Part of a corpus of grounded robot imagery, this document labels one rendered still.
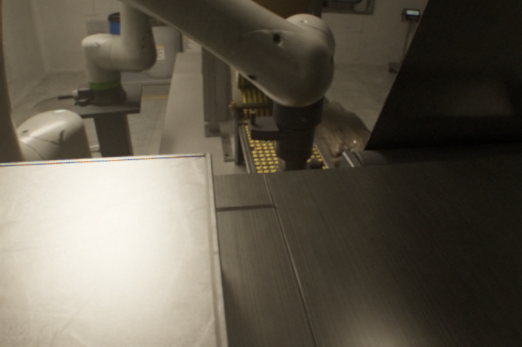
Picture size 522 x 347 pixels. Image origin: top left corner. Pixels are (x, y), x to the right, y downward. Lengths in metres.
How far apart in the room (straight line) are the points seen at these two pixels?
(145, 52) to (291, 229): 1.13
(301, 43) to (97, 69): 1.00
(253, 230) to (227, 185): 0.04
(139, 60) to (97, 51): 0.17
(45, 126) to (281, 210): 0.59
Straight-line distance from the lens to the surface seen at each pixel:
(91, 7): 4.89
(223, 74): 1.40
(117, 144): 1.49
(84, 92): 1.43
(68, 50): 5.11
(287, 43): 0.46
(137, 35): 1.25
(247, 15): 0.47
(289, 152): 0.67
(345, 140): 1.03
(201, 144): 1.30
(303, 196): 0.18
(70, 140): 0.70
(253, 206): 0.17
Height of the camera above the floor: 1.45
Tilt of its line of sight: 31 degrees down
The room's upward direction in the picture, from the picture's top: 3 degrees clockwise
